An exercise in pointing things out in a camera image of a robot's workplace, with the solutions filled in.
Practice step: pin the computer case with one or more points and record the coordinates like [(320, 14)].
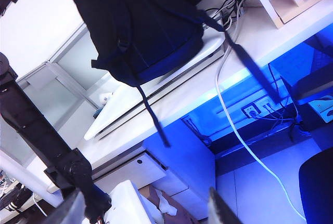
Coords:
[(322, 109)]

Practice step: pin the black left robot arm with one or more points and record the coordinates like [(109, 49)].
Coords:
[(39, 130)]

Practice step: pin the white plastic box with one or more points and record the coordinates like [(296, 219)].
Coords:
[(125, 203)]

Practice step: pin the closed silver laptop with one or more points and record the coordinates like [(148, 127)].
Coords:
[(182, 60)]

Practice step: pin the white drawer cabinet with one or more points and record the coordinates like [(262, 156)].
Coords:
[(130, 172)]

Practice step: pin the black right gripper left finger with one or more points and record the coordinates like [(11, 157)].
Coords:
[(70, 208)]

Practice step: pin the dark navy backpack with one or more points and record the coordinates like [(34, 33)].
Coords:
[(145, 26)]

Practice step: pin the black mesh office chair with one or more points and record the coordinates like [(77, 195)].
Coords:
[(317, 187)]

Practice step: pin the light wooden desk organizer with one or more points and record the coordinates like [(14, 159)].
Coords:
[(262, 0)]

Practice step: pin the white wall socket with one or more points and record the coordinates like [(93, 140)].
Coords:
[(250, 110)]

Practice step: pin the white frame post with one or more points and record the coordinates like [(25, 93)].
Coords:
[(26, 177)]

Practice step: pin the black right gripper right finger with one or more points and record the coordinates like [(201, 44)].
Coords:
[(219, 208)]

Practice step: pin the glass desk partition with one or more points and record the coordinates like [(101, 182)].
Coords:
[(65, 78)]

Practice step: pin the white cup blue logo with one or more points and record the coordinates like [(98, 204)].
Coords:
[(105, 99)]

